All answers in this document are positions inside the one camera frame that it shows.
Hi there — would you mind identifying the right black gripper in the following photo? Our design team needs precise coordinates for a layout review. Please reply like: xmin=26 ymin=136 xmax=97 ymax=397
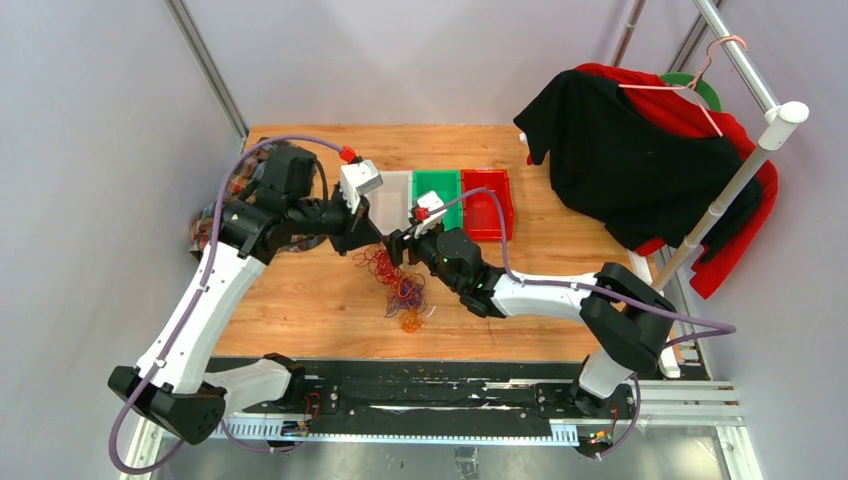
xmin=384 ymin=219 xmax=462 ymax=294

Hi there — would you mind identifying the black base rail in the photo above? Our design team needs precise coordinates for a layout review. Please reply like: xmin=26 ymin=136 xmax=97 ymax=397
xmin=247 ymin=359 xmax=635 ymax=439

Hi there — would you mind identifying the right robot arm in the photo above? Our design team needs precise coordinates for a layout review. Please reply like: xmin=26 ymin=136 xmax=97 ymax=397
xmin=384 ymin=228 xmax=676 ymax=417

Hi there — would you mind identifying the pink wire hanger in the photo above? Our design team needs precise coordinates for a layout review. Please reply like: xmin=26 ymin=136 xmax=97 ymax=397
xmin=618 ymin=35 xmax=748 ymax=137

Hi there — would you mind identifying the green hanger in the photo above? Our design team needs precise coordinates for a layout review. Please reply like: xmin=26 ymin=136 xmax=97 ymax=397
xmin=659 ymin=72 xmax=723 ymax=112

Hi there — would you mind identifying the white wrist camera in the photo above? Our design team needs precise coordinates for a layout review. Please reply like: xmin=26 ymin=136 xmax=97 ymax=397
xmin=410 ymin=190 xmax=447 ymax=239
xmin=340 ymin=159 xmax=383 ymax=213

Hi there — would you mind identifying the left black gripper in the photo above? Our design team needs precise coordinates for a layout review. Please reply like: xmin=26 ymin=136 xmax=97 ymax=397
xmin=289 ymin=183 xmax=384 ymax=256

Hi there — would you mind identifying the white clothes rack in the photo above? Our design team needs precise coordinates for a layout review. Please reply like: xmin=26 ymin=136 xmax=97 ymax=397
xmin=609 ymin=0 xmax=811 ymax=380

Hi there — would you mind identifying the green plastic bin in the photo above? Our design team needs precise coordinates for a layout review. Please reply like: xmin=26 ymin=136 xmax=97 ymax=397
xmin=411 ymin=169 xmax=464 ymax=233

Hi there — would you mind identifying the red shirt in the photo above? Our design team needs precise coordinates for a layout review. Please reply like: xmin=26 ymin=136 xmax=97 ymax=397
xmin=526 ymin=62 xmax=781 ymax=300

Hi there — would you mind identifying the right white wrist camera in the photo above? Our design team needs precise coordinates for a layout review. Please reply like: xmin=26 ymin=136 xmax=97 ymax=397
xmin=410 ymin=190 xmax=447 ymax=239

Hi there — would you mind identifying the plaid flannel shirt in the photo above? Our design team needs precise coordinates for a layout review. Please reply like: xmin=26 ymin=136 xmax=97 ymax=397
xmin=189 ymin=141 xmax=326 ymax=261

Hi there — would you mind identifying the white plastic bin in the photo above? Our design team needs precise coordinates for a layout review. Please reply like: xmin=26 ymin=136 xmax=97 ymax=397
xmin=366 ymin=171 xmax=412 ymax=236

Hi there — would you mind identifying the black shirt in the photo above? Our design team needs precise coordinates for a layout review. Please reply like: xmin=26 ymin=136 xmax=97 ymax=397
xmin=514 ymin=63 xmax=753 ymax=252

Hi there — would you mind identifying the red cable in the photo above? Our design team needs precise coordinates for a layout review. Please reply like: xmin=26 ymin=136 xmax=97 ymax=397
xmin=351 ymin=243 xmax=415 ymax=293

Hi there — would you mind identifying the red plastic bin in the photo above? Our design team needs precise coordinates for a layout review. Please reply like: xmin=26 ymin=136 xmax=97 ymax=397
xmin=460 ymin=169 xmax=514 ymax=242

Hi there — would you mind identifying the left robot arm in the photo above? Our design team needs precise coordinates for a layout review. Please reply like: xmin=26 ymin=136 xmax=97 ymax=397
xmin=108 ymin=143 xmax=382 ymax=445

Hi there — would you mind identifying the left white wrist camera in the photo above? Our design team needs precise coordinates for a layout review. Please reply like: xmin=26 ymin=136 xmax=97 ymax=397
xmin=340 ymin=159 xmax=383 ymax=213

